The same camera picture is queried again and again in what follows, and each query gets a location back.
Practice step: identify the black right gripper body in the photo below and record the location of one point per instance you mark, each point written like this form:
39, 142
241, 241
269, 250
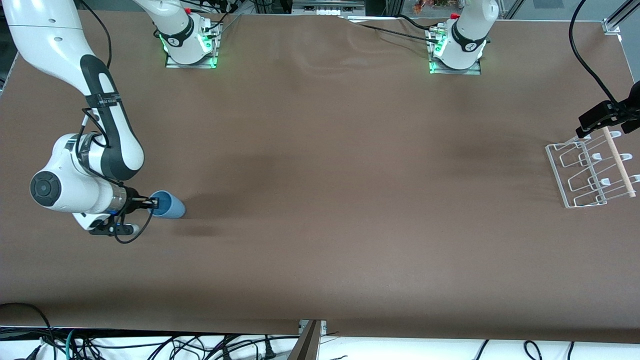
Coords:
133, 198

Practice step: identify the blue plastic cup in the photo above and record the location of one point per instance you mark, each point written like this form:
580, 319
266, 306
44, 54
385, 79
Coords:
175, 207

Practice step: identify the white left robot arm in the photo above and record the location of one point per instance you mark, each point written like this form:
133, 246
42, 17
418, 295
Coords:
470, 30

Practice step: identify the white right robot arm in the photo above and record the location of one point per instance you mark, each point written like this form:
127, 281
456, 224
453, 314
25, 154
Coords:
55, 40

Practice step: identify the grey connector box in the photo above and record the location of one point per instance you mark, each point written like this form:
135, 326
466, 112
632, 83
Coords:
327, 7

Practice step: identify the aluminium corner post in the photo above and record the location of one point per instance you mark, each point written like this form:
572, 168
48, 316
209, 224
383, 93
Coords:
612, 26

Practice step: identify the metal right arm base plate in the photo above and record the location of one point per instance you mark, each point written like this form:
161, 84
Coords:
190, 65

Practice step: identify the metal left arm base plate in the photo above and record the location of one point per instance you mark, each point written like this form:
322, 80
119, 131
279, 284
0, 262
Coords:
455, 71

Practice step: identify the aluminium frame beam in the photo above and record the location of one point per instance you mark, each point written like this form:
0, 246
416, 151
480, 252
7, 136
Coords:
307, 345

